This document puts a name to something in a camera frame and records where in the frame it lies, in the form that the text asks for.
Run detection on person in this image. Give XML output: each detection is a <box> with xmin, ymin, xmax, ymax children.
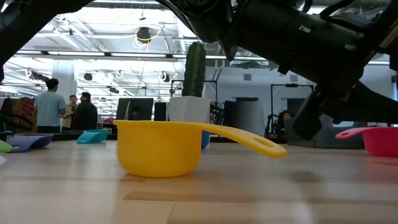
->
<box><xmin>278</xmin><ymin>110</ymin><xmax>292</xmax><ymax>138</ymax></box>
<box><xmin>73</xmin><ymin>91</ymin><xmax>99</xmax><ymax>131</ymax></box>
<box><xmin>33</xmin><ymin>77</ymin><xmax>67</xmax><ymax>134</ymax></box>
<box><xmin>61</xmin><ymin>95</ymin><xmax>78</xmax><ymax>132</ymax></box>

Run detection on teal measuring cup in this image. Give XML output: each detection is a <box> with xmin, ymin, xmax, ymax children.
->
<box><xmin>76</xmin><ymin>129</ymin><xmax>109</xmax><ymax>144</ymax></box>

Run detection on blue measuring cup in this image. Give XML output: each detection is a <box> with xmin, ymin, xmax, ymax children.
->
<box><xmin>201</xmin><ymin>130</ymin><xmax>211</xmax><ymax>149</ymax></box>

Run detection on colourful poster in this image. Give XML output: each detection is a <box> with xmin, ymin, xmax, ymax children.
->
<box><xmin>210</xmin><ymin>101</ymin><xmax>225</xmax><ymax>125</ymax></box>

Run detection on white plant pot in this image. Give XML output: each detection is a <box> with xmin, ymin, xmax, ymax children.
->
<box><xmin>168</xmin><ymin>95</ymin><xmax>211</xmax><ymax>123</ymax></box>

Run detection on pink measuring cup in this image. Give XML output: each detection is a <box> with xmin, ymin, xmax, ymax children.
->
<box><xmin>335</xmin><ymin>126</ymin><xmax>398</xmax><ymax>157</ymax></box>

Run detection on white pillar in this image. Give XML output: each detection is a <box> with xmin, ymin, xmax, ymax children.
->
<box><xmin>51</xmin><ymin>58</ymin><xmax>77</xmax><ymax>103</ymax></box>

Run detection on purple-blue measuring cup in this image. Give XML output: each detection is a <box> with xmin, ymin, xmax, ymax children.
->
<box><xmin>6</xmin><ymin>133</ymin><xmax>54</xmax><ymax>153</ymax></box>

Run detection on grey cabinet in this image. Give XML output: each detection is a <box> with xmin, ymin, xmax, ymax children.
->
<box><xmin>223</xmin><ymin>98</ymin><xmax>265</xmax><ymax>136</ymax></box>

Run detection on black computer monitor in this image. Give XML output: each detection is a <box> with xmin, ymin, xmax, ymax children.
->
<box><xmin>116</xmin><ymin>98</ymin><xmax>155</xmax><ymax>121</ymax></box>

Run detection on green measuring cup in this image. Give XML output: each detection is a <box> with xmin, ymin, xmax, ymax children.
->
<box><xmin>0</xmin><ymin>139</ymin><xmax>12</xmax><ymax>154</ymax></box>

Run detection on green cactus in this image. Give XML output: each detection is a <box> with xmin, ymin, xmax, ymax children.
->
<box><xmin>182</xmin><ymin>41</ymin><xmax>206</xmax><ymax>98</ymax></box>

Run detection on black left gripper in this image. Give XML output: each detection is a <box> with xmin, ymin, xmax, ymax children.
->
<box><xmin>222</xmin><ymin>0</ymin><xmax>374</xmax><ymax>141</ymax></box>

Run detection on black ceiling fixture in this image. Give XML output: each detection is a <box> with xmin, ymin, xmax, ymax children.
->
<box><xmin>136</xmin><ymin>27</ymin><xmax>152</xmax><ymax>43</ymax></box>

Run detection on yellow measuring cup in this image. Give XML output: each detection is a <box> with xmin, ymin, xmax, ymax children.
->
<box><xmin>114</xmin><ymin>119</ymin><xmax>288</xmax><ymax>178</ymax></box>

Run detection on grey plastic basket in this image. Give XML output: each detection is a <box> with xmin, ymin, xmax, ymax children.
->
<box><xmin>284</xmin><ymin>113</ymin><xmax>364</xmax><ymax>149</ymax></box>

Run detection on patterned colourful tapestry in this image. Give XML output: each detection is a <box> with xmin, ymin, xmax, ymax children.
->
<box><xmin>0</xmin><ymin>96</ymin><xmax>38</xmax><ymax>133</ymax></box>

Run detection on black metal stand frame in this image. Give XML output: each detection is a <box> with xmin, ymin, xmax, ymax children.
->
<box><xmin>270</xmin><ymin>83</ymin><xmax>315</xmax><ymax>125</ymax></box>

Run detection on black box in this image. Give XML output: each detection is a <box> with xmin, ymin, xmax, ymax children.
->
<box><xmin>154</xmin><ymin>101</ymin><xmax>169</xmax><ymax>121</ymax></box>

